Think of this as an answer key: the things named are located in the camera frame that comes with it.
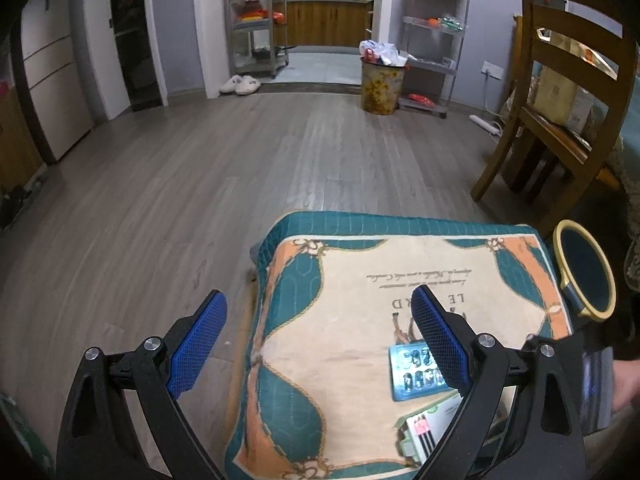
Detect floral waste can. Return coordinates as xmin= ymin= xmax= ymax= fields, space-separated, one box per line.
xmin=360 ymin=56 xmax=407 ymax=116

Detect crumpled white plastic bags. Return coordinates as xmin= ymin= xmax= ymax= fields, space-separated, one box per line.
xmin=358 ymin=38 xmax=409 ymax=67

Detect wooden kitchen counter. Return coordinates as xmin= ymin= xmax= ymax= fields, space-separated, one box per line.
xmin=285 ymin=0 xmax=375 ymax=49

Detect wooden chair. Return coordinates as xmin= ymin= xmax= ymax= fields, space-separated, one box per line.
xmin=470 ymin=0 xmax=639 ymax=224

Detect person's right hand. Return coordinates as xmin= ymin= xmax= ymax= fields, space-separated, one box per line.
xmin=612 ymin=359 xmax=640 ymax=414

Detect blue pill blister pack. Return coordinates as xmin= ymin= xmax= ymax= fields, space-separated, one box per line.
xmin=388 ymin=342 xmax=464 ymax=403

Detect white power strip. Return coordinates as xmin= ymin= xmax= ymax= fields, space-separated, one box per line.
xmin=468 ymin=113 xmax=502 ymax=136

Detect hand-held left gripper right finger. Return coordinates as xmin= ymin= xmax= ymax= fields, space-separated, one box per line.
xmin=409 ymin=284 xmax=587 ymax=480

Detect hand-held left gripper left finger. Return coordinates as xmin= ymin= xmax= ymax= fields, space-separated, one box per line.
xmin=55 ymin=289 xmax=229 ymax=480

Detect teal patterned cushion stool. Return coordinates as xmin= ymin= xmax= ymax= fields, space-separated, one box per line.
xmin=222 ymin=210 xmax=576 ymax=480

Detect white refrigerator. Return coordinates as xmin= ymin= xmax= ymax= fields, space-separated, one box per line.
xmin=10 ymin=0 xmax=96 ymax=164

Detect brown wooden cabinet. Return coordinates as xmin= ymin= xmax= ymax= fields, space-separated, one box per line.
xmin=0 ymin=77 xmax=48 ymax=196

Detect white and green paper packet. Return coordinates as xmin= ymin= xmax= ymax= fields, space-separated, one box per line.
xmin=395 ymin=394 xmax=464 ymax=467

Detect grey metal shelf rack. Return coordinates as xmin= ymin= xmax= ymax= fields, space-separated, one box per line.
xmin=397 ymin=0 xmax=471 ymax=120

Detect green printed bag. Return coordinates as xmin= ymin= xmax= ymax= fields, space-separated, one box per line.
xmin=0 ymin=392 xmax=54 ymax=480

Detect steel kitchen shelf rack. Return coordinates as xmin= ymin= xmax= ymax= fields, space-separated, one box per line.
xmin=223 ymin=0 xmax=291 ymax=79

